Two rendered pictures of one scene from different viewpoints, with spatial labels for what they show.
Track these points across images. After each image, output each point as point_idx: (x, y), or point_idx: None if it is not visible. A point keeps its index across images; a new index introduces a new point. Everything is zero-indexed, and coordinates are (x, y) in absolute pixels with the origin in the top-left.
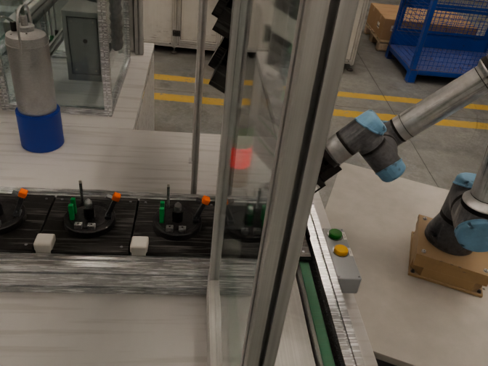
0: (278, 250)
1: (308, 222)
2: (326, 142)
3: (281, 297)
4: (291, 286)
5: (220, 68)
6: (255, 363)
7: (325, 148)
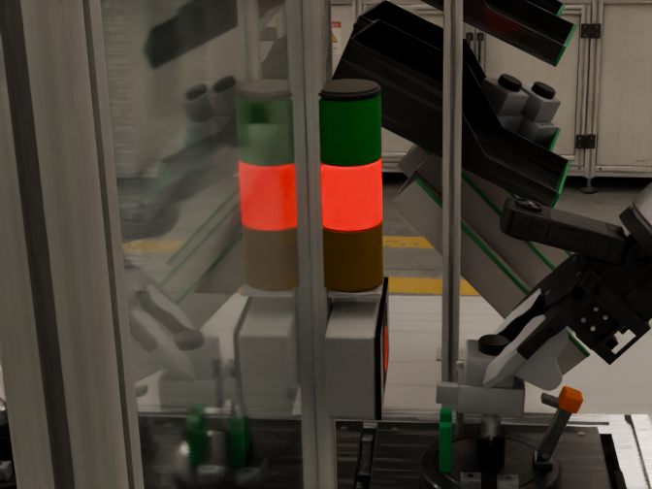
0: None
1: (629, 472)
2: (636, 198)
3: (44, 101)
4: (65, 46)
5: (349, 51)
6: (39, 440)
7: (635, 214)
